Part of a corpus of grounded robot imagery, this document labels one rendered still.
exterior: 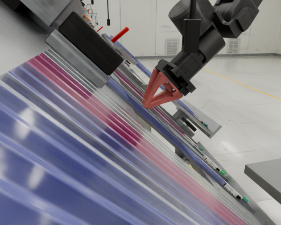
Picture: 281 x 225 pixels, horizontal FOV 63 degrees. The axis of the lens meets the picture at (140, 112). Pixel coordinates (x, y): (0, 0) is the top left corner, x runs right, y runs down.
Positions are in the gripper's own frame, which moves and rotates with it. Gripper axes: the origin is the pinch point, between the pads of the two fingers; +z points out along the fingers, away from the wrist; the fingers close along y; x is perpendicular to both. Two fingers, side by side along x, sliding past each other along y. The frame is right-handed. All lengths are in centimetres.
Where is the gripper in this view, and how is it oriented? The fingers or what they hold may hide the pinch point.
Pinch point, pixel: (146, 102)
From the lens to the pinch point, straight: 49.3
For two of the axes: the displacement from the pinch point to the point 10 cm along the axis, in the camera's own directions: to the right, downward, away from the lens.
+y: 1.9, 3.5, -9.2
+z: -7.1, 6.9, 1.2
